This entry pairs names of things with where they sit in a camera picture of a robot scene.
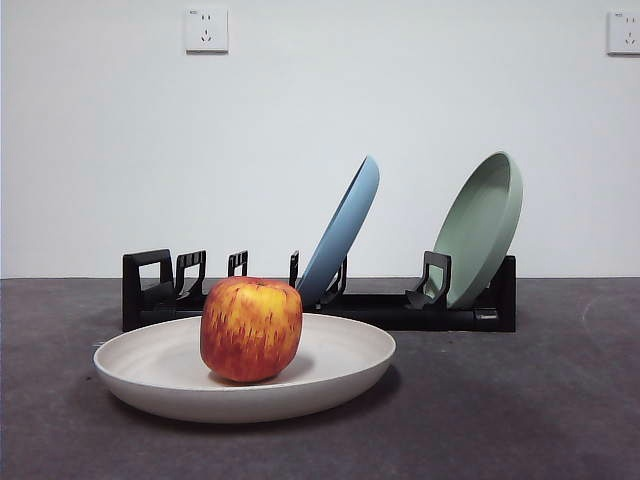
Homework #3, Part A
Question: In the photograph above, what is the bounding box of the red yellow apple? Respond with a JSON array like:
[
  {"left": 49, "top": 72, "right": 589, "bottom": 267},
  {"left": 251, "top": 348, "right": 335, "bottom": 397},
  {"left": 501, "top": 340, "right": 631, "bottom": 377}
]
[{"left": 200, "top": 275, "right": 304, "bottom": 384}]

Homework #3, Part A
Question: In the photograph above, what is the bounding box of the cream yellow round plate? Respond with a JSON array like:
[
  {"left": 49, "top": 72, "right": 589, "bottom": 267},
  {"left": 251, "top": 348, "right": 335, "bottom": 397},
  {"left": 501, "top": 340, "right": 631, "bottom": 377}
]
[{"left": 92, "top": 312, "right": 398, "bottom": 424}]

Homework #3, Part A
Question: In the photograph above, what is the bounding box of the blue round plate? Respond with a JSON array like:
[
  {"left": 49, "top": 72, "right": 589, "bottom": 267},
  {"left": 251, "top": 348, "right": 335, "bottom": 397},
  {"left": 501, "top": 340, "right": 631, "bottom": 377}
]
[{"left": 295, "top": 154, "right": 381, "bottom": 307}]

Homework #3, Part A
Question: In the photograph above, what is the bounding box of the black plastic plate rack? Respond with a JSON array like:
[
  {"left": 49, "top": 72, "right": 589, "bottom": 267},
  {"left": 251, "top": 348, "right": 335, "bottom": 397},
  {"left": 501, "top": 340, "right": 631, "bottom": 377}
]
[{"left": 122, "top": 248, "right": 517, "bottom": 333}]

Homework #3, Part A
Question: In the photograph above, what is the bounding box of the green round plate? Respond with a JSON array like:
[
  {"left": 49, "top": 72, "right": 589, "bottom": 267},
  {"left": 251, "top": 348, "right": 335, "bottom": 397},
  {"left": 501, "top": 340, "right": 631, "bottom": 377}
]
[{"left": 430, "top": 151, "right": 525, "bottom": 310}]

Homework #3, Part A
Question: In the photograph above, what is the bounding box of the white wall socket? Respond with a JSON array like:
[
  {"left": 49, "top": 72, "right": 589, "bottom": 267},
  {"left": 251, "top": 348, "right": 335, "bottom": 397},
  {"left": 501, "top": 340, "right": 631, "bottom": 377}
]
[
  {"left": 185, "top": 7, "right": 230, "bottom": 55},
  {"left": 606, "top": 10, "right": 640, "bottom": 57}
]

